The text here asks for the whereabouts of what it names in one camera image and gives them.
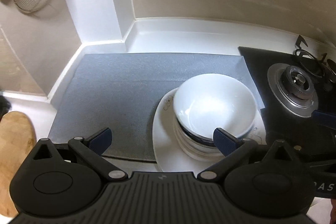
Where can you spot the white floral plate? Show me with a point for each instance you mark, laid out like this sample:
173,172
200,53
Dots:
169,156

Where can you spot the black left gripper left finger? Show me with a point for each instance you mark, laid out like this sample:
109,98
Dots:
89,151

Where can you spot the person's right hand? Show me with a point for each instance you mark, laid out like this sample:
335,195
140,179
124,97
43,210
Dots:
333,211

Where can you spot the black gas stove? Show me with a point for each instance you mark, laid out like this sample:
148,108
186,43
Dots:
292,86

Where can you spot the grey counter mat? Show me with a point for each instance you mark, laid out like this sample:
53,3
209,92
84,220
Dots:
122,90

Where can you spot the beige bowl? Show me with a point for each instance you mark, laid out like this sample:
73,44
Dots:
192,148

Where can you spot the white bowl blue pattern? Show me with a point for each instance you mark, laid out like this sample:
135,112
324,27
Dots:
209,101

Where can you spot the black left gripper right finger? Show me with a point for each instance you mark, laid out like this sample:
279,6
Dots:
235,151

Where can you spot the wooden cutting board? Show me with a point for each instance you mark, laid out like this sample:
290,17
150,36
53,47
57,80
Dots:
17,140

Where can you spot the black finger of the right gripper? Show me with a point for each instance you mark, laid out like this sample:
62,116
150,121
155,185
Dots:
324,119

